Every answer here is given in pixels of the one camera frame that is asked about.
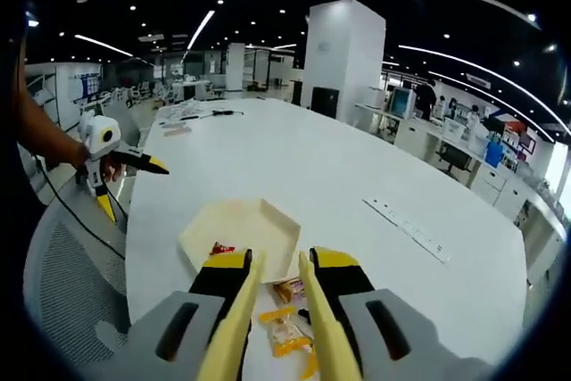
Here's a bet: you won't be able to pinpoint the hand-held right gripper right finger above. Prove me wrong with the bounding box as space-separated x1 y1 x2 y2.
310 245 487 381

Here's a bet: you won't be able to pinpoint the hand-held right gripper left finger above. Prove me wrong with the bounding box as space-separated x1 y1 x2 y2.
95 247 255 381

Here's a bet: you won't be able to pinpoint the hexagonal wooden container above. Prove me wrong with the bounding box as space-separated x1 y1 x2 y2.
178 196 302 286

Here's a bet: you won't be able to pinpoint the person's left hand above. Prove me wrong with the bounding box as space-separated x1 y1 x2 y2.
73 144 128 186

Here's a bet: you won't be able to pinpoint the grey-backed office chair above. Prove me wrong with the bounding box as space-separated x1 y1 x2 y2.
95 97 144 150

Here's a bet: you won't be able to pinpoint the white display board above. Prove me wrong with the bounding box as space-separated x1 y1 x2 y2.
57 62 106 130

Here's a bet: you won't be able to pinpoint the row of white office chairs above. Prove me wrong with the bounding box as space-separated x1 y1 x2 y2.
106 79 179 108

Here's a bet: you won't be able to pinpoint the scattered white papers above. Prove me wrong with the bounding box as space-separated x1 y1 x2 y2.
155 102 211 126

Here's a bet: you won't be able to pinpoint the white shelving rack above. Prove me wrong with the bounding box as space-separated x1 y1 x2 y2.
24 63 62 132

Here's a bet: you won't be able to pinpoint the white built-in power strip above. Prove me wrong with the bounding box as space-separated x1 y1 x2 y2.
361 196 451 264

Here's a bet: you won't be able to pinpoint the grey mesh office chair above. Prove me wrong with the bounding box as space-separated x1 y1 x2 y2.
24 175 148 381

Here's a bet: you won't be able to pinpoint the narrow white pillar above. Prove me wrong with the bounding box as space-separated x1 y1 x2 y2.
225 43 246 93

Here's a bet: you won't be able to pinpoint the black office chair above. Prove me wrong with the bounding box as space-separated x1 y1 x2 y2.
439 146 474 175

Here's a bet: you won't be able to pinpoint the long white cabinet counter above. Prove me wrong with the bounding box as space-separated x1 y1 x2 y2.
356 102 570 239

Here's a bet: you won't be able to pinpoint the black cabinet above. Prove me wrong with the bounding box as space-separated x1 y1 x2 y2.
310 86 340 118

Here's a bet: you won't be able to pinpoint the white machine with blue panel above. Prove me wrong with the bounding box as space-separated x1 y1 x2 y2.
388 86 418 120

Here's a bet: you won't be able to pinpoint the wide white square pillar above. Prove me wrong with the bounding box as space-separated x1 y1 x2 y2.
302 0 387 126

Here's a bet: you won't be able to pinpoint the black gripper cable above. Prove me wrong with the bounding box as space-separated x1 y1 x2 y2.
35 160 128 261

